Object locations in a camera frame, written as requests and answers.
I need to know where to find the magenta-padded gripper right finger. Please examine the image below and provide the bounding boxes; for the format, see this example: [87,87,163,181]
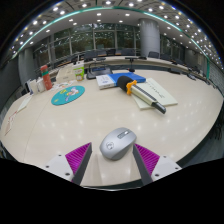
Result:
[132,143,183,186]

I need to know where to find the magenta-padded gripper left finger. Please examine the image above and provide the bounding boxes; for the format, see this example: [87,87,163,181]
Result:
[44,142,93,186]

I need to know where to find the silver grey computer mouse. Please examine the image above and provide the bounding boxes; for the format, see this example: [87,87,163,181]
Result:
[99,127,138,161]

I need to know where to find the round teal cartoon mouse pad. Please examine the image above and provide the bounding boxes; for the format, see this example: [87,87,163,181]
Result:
[50,85,86,107]

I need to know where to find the cream paper document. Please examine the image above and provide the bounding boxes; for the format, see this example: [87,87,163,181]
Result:
[131,77,179,110]

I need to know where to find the colourful sticker sheet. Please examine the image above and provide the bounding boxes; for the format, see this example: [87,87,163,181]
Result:
[53,80,79,91]

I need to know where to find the red and white leaflet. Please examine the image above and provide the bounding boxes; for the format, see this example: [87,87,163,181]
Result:
[3,111,18,136]

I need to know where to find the small white bottle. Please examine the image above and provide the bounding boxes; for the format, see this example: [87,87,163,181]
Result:
[36,77,46,93]

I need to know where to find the blue and white book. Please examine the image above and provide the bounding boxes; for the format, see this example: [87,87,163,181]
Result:
[95,72,147,90]

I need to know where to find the white cardboard box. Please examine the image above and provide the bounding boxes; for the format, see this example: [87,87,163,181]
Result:
[55,68,77,84]

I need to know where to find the white paper cup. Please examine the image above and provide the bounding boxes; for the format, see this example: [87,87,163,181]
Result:
[26,79,39,95]

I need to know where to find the paper cup with straw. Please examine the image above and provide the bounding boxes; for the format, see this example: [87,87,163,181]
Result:
[72,61,86,82]

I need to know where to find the red-orange drink bottle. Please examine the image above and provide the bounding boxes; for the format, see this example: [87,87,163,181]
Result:
[40,64,54,91]

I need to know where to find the black conference microphone console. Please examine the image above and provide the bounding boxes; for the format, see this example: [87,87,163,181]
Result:
[86,64,114,80]

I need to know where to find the dark office chairs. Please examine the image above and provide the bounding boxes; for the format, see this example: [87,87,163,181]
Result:
[83,49,161,62]

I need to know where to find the ceiling lights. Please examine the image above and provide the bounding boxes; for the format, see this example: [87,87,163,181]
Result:
[11,0,223,68]

